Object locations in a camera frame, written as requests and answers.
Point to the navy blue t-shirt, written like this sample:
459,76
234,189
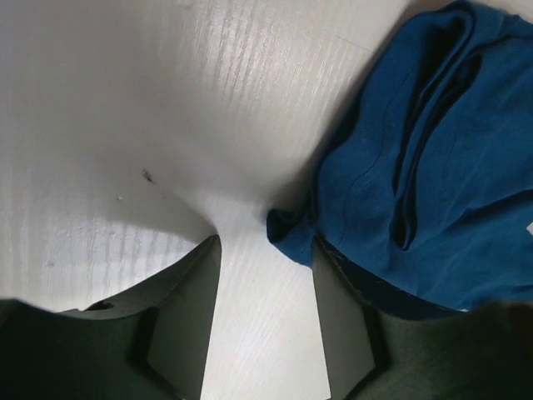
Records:
427,184

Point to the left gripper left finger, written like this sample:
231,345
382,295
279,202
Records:
147,342

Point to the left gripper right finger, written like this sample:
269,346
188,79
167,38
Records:
382,343

